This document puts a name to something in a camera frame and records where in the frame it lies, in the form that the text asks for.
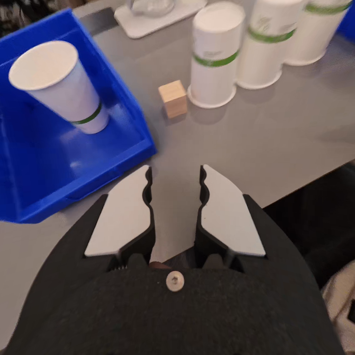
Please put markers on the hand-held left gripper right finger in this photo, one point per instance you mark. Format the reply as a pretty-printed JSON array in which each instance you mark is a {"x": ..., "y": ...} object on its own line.
[{"x": 230, "y": 222}]

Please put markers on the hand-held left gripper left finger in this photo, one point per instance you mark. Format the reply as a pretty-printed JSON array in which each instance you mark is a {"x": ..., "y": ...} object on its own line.
[{"x": 122, "y": 222}]

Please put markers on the white paper cup green band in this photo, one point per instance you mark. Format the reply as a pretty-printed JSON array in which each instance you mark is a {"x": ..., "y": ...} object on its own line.
[
  {"x": 69, "y": 91},
  {"x": 263, "y": 55},
  {"x": 213, "y": 77},
  {"x": 313, "y": 36}
]

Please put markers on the blue plastic bin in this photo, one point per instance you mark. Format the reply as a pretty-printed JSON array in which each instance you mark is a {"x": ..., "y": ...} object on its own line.
[
  {"x": 55, "y": 172},
  {"x": 348, "y": 25}
]

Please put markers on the wooden cube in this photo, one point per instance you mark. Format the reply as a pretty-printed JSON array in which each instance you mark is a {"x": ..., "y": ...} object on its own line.
[{"x": 173, "y": 99}]

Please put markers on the pale grey box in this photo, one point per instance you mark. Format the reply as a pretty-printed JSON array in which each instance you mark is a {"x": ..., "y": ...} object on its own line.
[{"x": 338, "y": 305}]

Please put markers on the white rectangular tray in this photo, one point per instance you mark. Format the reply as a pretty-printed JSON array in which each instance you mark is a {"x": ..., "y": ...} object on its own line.
[{"x": 166, "y": 23}]

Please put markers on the clear plastic container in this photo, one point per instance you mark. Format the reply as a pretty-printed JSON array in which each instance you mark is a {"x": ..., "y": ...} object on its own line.
[{"x": 149, "y": 7}]

